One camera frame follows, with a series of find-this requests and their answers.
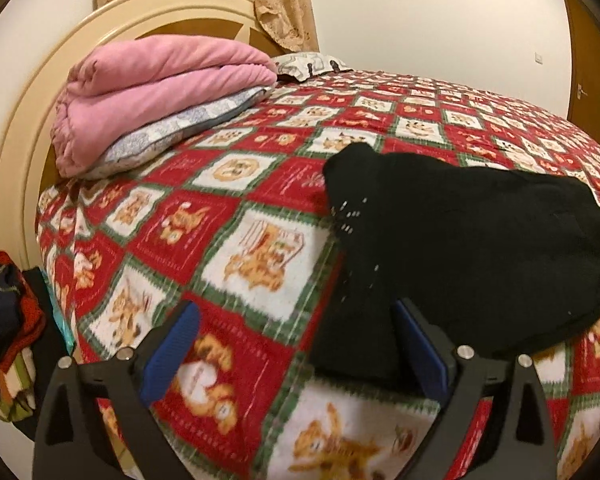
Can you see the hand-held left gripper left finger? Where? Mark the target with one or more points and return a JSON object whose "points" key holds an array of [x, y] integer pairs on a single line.
{"points": [[172, 345]]}

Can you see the cream wooden headboard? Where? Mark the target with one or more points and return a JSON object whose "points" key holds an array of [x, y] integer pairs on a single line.
{"points": [[45, 120]]}

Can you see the brown wooden door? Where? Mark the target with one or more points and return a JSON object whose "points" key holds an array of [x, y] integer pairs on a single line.
{"points": [[592, 60]]}

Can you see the grey patterned pillow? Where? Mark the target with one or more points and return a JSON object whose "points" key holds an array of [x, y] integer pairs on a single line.
{"points": [[180, 125]]}

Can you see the black pants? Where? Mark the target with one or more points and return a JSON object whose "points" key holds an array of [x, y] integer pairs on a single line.
{"points": [[460, 250]]}

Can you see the red checkered printed blanket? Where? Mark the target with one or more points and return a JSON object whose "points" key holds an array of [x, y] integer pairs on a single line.
{"points": [[260, 240]]}

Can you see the pink folded blanket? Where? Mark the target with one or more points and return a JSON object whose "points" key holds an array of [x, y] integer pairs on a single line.
{"points": [[150, 90]]}

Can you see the white patterned pillow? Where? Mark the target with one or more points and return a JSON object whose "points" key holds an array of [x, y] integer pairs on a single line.
{"points": [[310, 63]]}

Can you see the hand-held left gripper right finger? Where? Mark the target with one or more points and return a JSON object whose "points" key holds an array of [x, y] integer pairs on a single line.
{"points": [[425, 350]]}

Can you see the pile of colourful clothes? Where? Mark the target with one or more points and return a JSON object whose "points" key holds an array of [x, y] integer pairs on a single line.
{"points": [[7, 335]]}

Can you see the white wall switch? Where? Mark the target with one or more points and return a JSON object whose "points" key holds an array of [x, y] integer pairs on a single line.
{"points": [[538, 57]]}

